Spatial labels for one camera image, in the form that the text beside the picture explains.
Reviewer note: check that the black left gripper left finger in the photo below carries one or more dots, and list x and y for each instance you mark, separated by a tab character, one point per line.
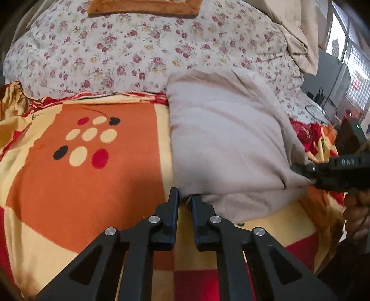
118	265

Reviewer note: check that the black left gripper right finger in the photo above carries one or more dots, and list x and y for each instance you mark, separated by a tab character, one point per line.
252	264

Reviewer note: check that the beige zip jacket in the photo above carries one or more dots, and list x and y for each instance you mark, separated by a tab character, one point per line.
233	144

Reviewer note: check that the person's right hand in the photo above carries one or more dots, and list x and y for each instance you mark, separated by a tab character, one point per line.
356	214

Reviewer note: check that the orange red yellow blanket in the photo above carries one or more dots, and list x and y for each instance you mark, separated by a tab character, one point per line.
71	167

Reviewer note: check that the window with lattice grille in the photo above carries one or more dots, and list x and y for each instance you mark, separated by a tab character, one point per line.
344	44

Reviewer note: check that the beige curtain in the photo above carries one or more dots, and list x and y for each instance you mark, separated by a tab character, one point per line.
297	29

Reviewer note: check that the orange checkered plush mat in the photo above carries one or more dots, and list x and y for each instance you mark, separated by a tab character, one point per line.
187	8

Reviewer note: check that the floral white quilt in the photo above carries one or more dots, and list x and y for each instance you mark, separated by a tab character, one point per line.
58	50

